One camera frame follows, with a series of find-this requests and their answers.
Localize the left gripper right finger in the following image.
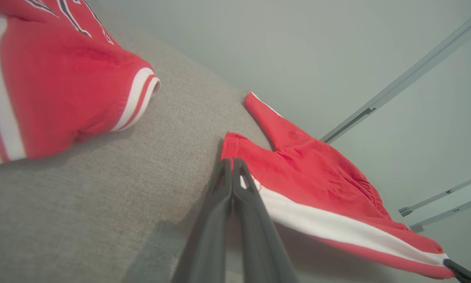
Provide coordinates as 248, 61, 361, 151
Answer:
232, 158, 299, 283

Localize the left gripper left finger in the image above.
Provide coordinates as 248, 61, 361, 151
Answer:
172, 158, 233, 283

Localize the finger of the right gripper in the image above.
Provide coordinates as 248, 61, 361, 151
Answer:
443, 259, 471, 283

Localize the red shorts white stripe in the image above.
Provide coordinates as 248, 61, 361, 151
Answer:
221, 92, 455, 279

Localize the red basketball jersey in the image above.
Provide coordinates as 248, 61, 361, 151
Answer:
0, 0, 161, 165

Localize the narrow grey partition panel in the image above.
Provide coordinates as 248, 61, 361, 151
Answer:
416, 204, 471, 272

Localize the grey fabric sofa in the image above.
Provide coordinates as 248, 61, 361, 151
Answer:
0, 29, 429, 283

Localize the wide grey partition panel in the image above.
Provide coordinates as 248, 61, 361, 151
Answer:
322, 24, 471, 213

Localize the grey partition post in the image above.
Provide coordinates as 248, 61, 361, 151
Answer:
410, 195, 471, 233
320, 6, 471, 144
399, 171, 471, 217

